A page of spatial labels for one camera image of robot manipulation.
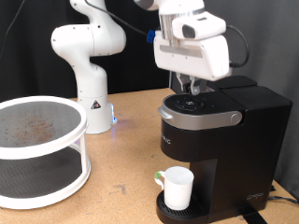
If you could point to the white mug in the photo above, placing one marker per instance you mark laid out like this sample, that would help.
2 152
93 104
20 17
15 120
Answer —
177 189

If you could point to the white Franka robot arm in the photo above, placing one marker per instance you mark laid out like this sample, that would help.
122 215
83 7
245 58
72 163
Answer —
90 81

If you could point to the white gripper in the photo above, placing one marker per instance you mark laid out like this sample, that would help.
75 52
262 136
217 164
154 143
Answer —
193 57

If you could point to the black Keurig coffee machine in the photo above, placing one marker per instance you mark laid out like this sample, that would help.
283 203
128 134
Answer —
243 155

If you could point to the white two-tier turntable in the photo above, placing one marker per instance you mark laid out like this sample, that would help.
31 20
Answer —
46 149

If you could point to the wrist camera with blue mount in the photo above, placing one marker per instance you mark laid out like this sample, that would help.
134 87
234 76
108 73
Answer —
151 36

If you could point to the black curtain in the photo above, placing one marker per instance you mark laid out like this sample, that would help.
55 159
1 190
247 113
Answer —
31 77

